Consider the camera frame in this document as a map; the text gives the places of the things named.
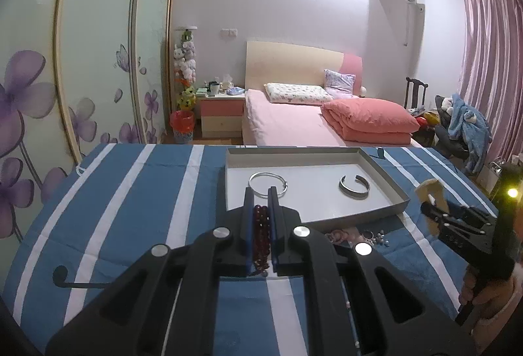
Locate red and yellow toy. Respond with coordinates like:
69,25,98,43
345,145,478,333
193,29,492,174
413,111,438,128

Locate thin silver bangle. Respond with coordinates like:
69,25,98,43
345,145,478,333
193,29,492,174
248,172,289,199

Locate white patterned pillow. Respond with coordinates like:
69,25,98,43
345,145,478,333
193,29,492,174
263,82,333,104

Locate plush toy tower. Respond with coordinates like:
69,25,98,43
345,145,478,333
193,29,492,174
174,26,199,111

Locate flower print sliding wardrobe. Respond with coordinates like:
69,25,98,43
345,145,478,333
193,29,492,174
0,0,180,242

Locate person's right forearm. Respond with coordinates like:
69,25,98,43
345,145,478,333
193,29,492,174
470,278,523,356

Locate purple floral pillow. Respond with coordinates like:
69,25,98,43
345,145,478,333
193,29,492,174
324,69,356,99

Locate person's right hand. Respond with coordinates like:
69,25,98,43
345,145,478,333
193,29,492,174
460,270,516,305

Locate dark red bead bracelet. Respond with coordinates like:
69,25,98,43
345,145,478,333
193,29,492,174
252,205,271,279

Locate pink beige nightstand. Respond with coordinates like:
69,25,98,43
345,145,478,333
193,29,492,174
199,88,246,139

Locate blue plush robe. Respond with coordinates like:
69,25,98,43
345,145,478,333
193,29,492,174
447,93,493,175

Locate white shallow cardboard tray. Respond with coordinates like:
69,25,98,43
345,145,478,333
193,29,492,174
224,147,410,234

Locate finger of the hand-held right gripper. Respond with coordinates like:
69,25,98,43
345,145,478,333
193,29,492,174
420,203,497,246

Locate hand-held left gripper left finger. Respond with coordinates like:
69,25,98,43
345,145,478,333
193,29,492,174
45,188,256,356

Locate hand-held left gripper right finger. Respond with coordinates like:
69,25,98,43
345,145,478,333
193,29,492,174
267,187,478,356

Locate folded coral quilt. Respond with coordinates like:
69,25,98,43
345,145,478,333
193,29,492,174
320,97,420,145

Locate black office chair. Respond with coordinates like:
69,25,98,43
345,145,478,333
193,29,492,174
433,94,470,161

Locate red trash bin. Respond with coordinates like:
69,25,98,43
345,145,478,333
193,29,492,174
169,110,194,144

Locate dark wooden chair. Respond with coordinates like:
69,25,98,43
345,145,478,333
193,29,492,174
404,77,429,111

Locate blue white striped blanket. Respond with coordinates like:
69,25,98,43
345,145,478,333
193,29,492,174
0,143,505,356

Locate beige pink headboard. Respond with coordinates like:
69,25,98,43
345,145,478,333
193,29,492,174
245,39,363,95

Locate bed with pink sheet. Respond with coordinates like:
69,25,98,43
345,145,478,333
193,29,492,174
242,39,426,148

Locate white air conditioner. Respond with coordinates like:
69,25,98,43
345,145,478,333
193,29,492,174
369,0,426,103

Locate pink curtain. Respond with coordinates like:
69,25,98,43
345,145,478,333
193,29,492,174
455,0,523,177

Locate pink bead bracelet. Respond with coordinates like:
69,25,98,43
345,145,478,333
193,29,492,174
326,229,360,244

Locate wide silver cuff bracelet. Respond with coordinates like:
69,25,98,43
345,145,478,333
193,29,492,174
338,175,372,200

